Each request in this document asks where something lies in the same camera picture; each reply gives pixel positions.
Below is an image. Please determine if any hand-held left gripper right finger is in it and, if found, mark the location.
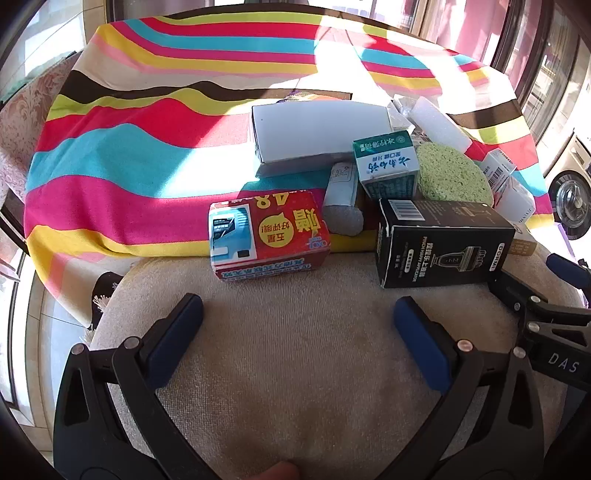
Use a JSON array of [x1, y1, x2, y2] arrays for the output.
[[393, 295, 548, 480]]

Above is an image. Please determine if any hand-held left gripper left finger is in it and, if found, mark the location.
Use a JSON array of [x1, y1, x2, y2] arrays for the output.
[[53, 293, 218, 480]]

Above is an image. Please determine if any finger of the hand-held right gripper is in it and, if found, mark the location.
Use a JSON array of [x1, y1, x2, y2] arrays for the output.
[[546, 253, 591, 305], [488, 270, 555, 324]]

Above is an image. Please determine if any black printed box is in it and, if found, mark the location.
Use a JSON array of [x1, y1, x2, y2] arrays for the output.
[[375, 198, 516, 289]]

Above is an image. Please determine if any plain white cube box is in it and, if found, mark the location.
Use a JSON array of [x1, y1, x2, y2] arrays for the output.
[[493, 175, 537, 225]]

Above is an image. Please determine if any small white printed box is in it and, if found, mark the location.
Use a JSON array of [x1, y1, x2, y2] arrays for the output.
[[479, 148, 517, 192]]

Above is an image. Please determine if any green sponge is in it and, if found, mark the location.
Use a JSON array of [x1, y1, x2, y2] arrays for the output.
[[414, 142, 494, 204]]

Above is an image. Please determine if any red printed box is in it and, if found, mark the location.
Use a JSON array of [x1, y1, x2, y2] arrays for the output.
[[208, 189, 332, 283]]

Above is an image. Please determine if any grey and white packet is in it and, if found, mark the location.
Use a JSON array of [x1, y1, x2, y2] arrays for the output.
[[322, 161, 365, 237]]

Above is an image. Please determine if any teal patterned small box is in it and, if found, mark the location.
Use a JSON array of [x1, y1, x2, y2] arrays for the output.
[[352, 130, 420, 201]]

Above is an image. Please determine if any white foam block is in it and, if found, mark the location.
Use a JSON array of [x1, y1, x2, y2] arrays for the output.
[[411, 102, 474, 152]]

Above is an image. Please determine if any clear white box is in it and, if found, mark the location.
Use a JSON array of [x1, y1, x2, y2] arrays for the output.
[[387, 95, 416, 134]]

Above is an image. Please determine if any long white box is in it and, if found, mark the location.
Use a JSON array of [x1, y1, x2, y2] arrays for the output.
[[250, 102, 391, 164]]

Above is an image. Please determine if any beige washing machine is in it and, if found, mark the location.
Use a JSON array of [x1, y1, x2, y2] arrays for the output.
[[545, 129, 591, 241]]

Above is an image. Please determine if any beige fabric cushion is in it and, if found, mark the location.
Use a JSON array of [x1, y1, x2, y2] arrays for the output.
[[88, 251, 578, 480]]

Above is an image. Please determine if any colourful striped cloth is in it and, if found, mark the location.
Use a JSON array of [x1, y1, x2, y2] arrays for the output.
[[23, 16, 555, 278]]

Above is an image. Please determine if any dark framed glass door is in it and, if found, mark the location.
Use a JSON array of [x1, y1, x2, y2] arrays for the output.
[[489, 0, 591, 153]]

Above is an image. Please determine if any pink curtain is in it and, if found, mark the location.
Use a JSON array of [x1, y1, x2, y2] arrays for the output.
[[434, 0, 580, 84]]

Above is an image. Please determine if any floral pink upholstered chair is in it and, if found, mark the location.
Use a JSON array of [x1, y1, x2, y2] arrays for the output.
[[0, 55, 79, 204]]

